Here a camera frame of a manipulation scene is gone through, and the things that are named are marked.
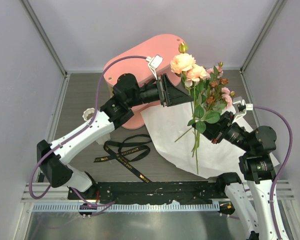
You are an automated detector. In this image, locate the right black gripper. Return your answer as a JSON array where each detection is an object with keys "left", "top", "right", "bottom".
[{"left": 193, "top": 109, "right": 254, "bottom": 152}]

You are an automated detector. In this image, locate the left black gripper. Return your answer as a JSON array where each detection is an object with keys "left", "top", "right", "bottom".
[{"left": 127, "top": 74, "right": 194, "bottom": 108}]

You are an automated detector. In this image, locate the white wrapping paper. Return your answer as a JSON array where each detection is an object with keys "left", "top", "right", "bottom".
[{"left": 139, "top": 101, "right": 281, "bottom": 180}]

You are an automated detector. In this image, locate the pink artificial flower bouquet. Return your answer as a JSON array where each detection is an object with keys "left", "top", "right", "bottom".
[{"left": 170, "top": 42, "right": 235, "bottom": 173}]

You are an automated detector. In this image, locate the black ribbon gold lettering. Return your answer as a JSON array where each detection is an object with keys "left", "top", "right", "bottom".
[{"left": 93, "top": 134, "right": 152, "bottom": 183}]

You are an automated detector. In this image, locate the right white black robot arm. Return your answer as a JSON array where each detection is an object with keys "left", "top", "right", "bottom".
[{"left": 202, "top": 111, "right": 283, "bottom": 240}]

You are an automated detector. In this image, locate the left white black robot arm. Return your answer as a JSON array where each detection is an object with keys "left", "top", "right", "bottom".
[{"left": 36, "top": 73, "right": 193, "bottom": 200}]

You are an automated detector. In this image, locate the white ribbed ceramic vase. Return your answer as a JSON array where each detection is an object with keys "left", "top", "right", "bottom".
[{"left": 82, "top": 108, "right": 111, "bottom": 145}]

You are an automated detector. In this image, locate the pink three-tier wooden shelf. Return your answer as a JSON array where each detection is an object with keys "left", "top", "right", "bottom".
[{"left": 104, "top": 34, "right": 184, "bottom": 130}]

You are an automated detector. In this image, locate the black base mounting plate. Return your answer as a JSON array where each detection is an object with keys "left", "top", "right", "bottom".
[{"left": 67, "top": 180, "right": 237, "bottom": 205}]

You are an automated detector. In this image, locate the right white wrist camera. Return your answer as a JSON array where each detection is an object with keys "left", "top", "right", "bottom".
[{"left": 232, "top": 96, "right": 254, "bottom": 122}]

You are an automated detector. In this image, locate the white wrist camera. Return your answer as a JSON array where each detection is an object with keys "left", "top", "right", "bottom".
[
  {"left": 145, "top": 54, "right": 164, "bottom": 80},
  {"left": 232, "top": 96, "right": 254, "bottom": 122}
]

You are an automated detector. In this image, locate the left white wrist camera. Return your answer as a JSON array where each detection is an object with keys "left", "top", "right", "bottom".
[{"left": 145, "top": 54, "right": 164, "bottom": 80}]

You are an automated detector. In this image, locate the slotted white cable duct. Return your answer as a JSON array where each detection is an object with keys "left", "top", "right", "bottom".
[{"left": 32, "top": 201, "right": 220, "bottom": 213}]

